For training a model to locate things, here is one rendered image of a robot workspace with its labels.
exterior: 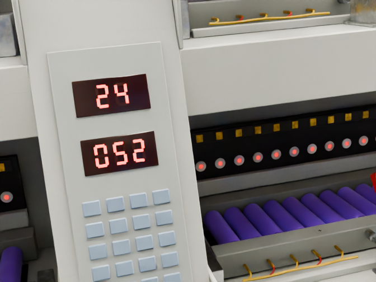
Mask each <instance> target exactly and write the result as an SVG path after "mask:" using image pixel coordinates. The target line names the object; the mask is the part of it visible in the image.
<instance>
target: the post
mask: <svg viewBox="0 0 376 282"><path fill-rule="evenodd" d="M18 5H19V10H20V17H21V25H22V32H23V39H24V43H25V51H26V58H27V66H28V70H29V77H30V84H31V92H32V99H33V104H34V111H35V119H36V126H37V133H38V137H39V145H40V152H41V159H42V164H43V171H44V179H45V186H46V193H47V198H48V205H49V212H50V220H51V227H52V231H53V238H54V246H55V253H56V258H57V265H58V273H59V280H60V282H80V279H79V272H78V265H77V257H76V250H75V245H74V238H73V231H72V223H71V215H70V211H69V204H68V196H67V189H66V184H65V177H64V170H63V162H62V154H61V150H60V143H59V135H58V128H57V120H56V116H55V108H54V101H53V93H52V89H51V81H50V74H49V67H48V59H47V53H49V52H56V51H67V50H78V49H89V48H100V47H106V46H118V45H129V44H140V43H151V42H157V41H160V42H161V47H162V55H163V63H164V71H165V76H166V84H167V92H168V100H169V105H170V113H171V121H172V129H173V137H174V142H175V150H176V158H177V166H178V175H179V179H180V188H181V196H182V204H183V209H184V217H185V225H186V233H187V241H188V246H189V254H190V262H191V271H192V278H193V282H210V278H209V270H208V262H207V257H206V249H205V241H204V232H203V224H202V219H201V211H200V203H199V194H198V186H197V181H196V173H195V165H194V156H193V152H192V144H191V135H190V127H189V119H188V114H187V106H186V97H185V89H184V81H183V76H182V68H181V59H180V51H179V47H178V38H177V30H176V22H175V14H174V9H173V0H18Z"/></svg>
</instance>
